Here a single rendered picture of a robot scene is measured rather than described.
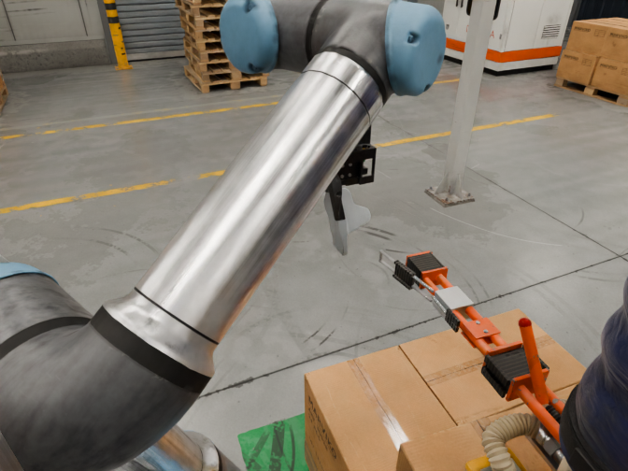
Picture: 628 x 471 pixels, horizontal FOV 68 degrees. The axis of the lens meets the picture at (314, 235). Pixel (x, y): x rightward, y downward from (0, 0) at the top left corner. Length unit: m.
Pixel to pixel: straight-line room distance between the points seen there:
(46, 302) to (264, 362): 2.19
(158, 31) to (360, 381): 8.44
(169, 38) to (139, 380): 9.35
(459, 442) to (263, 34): 0.97
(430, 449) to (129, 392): 0.91
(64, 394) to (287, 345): 2.34
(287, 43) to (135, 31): 9.06
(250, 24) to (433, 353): 1.60
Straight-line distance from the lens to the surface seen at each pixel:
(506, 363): 1.02
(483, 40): 3.82
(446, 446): 1.17
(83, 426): 0.34
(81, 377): 0.34
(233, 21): 0.50
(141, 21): 9.51
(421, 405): 1.74
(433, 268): 1.20
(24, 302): 0.43
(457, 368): 1.88
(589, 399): 0.76
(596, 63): 7.91
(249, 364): 2.57
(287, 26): 0.48
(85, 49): 9.49
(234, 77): 7.31
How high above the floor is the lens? 1.90
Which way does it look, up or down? 33 degrees down
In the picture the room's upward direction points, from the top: straight up
